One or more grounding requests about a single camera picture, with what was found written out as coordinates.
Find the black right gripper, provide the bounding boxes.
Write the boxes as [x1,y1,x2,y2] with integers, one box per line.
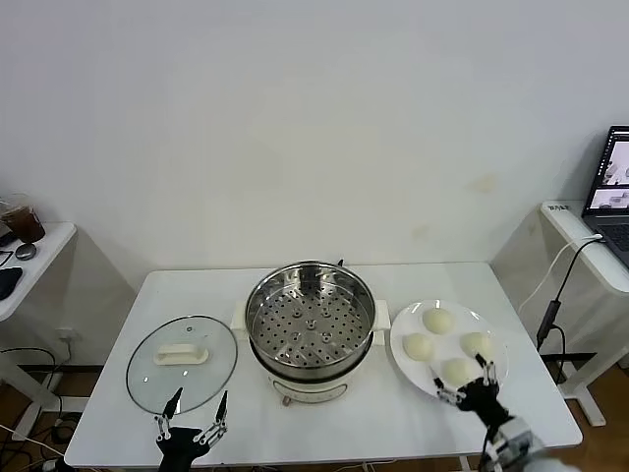
[429,351,510,435]

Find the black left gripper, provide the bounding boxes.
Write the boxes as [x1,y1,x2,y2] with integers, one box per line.
[153,386,230,472]

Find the white steamed baozi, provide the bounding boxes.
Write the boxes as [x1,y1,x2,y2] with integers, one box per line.
[460,331,494,358]
[401,332,434,363]
[422,308,454,336]
[440,357,476,387]

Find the glass lid with cream handle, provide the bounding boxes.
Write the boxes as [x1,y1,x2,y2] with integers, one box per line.
[125,314,240,415]

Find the steel steamer pot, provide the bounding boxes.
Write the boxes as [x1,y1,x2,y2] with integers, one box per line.
[230,300,390,408]

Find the stainless steel steamer basket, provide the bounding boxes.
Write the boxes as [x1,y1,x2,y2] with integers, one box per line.
[244,260,374,370]

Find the white round plate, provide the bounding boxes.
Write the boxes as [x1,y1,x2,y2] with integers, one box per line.
[390,299,510,400]

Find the dark grey laptop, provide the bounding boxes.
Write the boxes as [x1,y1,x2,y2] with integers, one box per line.
[581,125,629,269]

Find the plastic cup of iced coffee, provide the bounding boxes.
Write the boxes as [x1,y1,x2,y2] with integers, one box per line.
[0,194,46,245]

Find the black cable with adapter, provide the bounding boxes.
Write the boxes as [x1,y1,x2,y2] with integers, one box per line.
[536,235,603,385]

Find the white cable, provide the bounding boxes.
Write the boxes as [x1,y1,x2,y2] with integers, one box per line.
[518,234,604,311]

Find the black floor cables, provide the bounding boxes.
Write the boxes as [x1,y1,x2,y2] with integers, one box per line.
[0,346,83,443]

